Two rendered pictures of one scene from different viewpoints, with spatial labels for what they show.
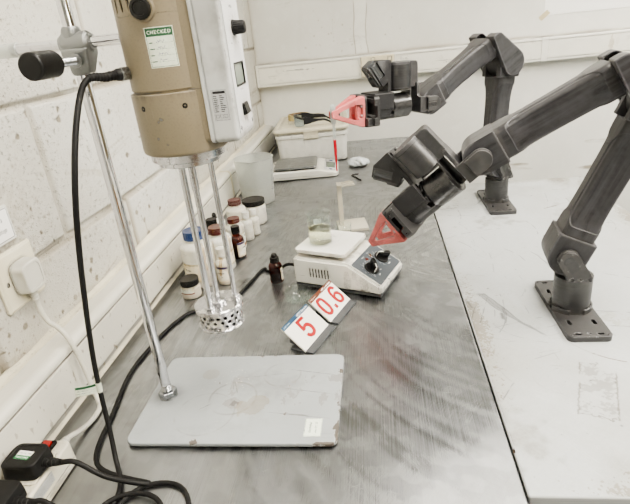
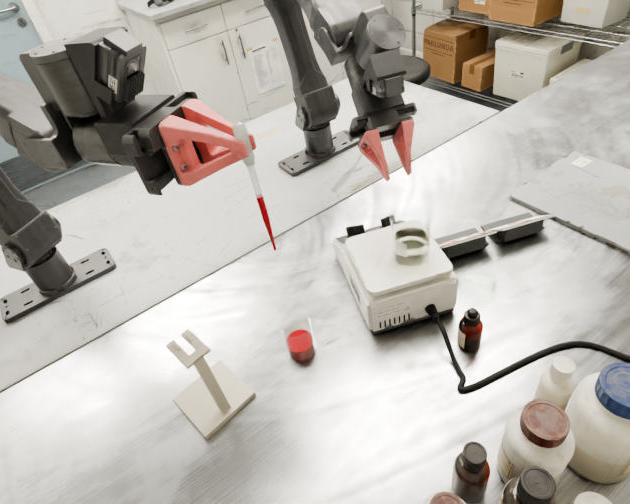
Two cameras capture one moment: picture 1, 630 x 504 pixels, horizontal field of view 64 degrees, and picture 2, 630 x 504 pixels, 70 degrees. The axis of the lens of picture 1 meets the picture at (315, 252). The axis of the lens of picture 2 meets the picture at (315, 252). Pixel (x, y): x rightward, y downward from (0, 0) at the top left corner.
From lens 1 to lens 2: 1.39 m
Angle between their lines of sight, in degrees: 98
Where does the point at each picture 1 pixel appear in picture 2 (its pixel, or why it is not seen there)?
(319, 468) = (592, 151)
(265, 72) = not seen: outside the picture
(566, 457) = (463, 113)
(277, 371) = (578, 207)
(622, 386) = not seen: hidden behind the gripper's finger
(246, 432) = not seen: outside the picture
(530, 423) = (454, 125)
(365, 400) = (525, 167)
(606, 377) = not seen: hidden behind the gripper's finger
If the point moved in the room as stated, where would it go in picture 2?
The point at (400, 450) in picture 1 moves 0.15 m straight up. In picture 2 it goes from (535, 140) to (549, 69)
